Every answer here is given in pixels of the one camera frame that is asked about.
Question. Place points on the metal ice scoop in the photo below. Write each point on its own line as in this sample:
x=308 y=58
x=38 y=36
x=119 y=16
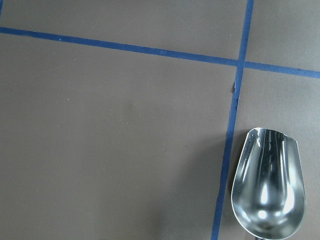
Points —
x=268 y=193

